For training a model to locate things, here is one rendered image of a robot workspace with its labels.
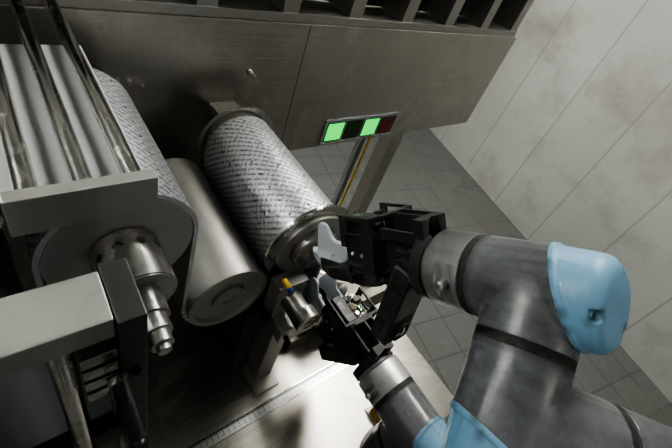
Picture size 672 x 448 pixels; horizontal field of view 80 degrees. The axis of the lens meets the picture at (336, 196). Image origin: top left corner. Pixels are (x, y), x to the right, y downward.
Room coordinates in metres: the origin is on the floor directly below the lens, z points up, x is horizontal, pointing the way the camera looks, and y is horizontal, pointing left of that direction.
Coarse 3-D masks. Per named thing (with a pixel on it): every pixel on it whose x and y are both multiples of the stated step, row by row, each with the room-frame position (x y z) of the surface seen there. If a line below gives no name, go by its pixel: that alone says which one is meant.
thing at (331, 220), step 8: (216, 128) 0.55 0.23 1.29; (320, 216) 0.42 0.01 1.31; (328, 216) 0.43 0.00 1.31; (336, 216) 0.44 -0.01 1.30; (304, 224) 0.40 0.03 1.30; (312, 224) 0.40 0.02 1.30; (328, 224) 0.43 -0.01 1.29; (336, 224) 0.44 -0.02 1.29; (296, 232) 0.39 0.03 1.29; (304, 232) 0.39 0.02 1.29; (336, 232) 0.45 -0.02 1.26; (288, 240) 0.38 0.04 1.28; (296, 240) 0.39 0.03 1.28; (280, 248) 0.37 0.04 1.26; (288, 248) 0.38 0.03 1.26; (280, 256) 0.37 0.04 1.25; (288, 256) 0.38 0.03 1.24; (280, 264) 0.38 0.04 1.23; (288, 264) 0.39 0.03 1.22
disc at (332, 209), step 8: (320, 208) 0.42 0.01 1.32; (328, 208) 0.43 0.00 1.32; (336, 208) 0.44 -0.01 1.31; (344, 208) 0.46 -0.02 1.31; (304, 216) 0.40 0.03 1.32; (312, 216) 0.41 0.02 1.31; (288, 224) 0.38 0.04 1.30; (296, 224) 0.39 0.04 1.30; (280, 232) 0.37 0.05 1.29; (288, 232) 0.38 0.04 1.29; (272, 240) 0.37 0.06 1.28; (280, 240) 0.38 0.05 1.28; (272, 248) 0.37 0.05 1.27; (272, 256) 0.37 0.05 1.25; (272, 264) 0.37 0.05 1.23; (272, 272) 0.38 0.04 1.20; (280, 272) 0.39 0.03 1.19
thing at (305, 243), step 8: (312, 232) 0.41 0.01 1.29; (304, 240) 0.39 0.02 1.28; (312, 240) 0.39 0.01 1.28; (296, 248) 0.39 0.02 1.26; (304, 248) 0.38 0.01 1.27; (312, 248) 0.40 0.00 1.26; (296, 256) 0.38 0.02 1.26; (304, 256) 0.39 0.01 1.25; (312, 256) 0.40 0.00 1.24; (296, 264) 0.38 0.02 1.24; (304, 264) 0.39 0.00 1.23; (312, 264) 0.41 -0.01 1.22
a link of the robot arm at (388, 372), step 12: (384, 360) 0.35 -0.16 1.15; (396, 360) 0.36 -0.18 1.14; (372, 372) 0.33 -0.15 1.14; (384, 372) 0.33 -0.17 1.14; (396, 372) 0.34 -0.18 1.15; (408, 372) 0.35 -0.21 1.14; (360, 384) 0.32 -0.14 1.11; (372, 384) 0.32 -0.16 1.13; (384, 384) 0.32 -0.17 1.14; (396, 384) 0.32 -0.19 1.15; (372, 396) 0.31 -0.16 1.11
